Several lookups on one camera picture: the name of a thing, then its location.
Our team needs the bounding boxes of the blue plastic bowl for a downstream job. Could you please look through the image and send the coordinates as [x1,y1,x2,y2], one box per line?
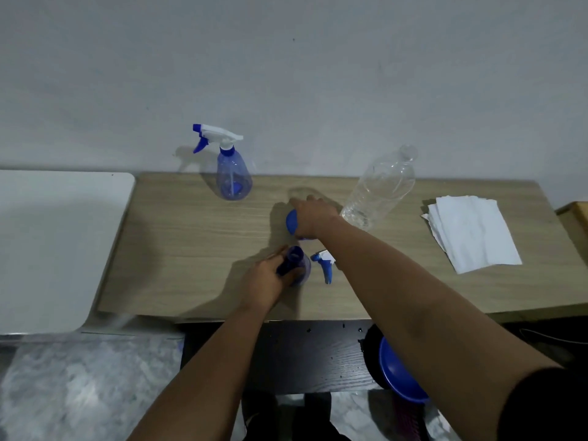
[378,336,430,405]

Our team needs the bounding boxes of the person's right forearm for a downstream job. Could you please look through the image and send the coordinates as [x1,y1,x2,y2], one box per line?
[317,216,563,441]

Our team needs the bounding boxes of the person's right hand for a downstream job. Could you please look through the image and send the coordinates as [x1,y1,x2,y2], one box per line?
[288,195,343,239]

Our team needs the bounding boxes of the white paper towel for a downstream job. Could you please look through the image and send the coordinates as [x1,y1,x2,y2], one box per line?
[435,195,523,275]
[421,203,460,268]

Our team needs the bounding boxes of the person's black sleeve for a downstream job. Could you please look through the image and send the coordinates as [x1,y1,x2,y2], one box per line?
[497,366,588,441]

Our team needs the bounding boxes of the blue white spray trigger head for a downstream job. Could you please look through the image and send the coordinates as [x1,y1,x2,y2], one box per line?
[311,250,337,285]

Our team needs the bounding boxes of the black wooden table panel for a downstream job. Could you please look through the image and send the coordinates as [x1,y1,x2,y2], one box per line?
[180,319,382,394]

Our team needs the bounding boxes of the clear plastic water bottle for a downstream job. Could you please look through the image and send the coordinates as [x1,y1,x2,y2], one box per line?
[340,144,419,232]

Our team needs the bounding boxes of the person's left hand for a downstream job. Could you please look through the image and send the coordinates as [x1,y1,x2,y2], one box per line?
[239,245,306,314]

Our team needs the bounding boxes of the black cable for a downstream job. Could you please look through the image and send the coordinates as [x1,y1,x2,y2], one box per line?
[519,328,588,348]

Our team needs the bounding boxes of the blue plastic funnel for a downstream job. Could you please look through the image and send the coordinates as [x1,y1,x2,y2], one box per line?
[285,209,318,240]

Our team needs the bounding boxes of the light wooden furniture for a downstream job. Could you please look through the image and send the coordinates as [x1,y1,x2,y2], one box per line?
[556,202,588,267]

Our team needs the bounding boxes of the white table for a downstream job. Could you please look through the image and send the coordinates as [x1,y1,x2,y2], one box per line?
[0,170,136,336]

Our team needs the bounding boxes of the person's black trousers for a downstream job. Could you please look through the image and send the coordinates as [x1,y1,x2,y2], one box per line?
[243,391,352,441]

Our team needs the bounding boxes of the person's left forearm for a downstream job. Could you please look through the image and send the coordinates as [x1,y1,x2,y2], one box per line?
[126,303,273,441]

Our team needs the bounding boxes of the black stool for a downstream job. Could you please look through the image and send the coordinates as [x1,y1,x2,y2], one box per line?
[358,323,392,391]

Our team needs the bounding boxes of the blue spray bottle with trigger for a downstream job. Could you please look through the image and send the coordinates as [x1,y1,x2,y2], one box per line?
[192,124,253,201]

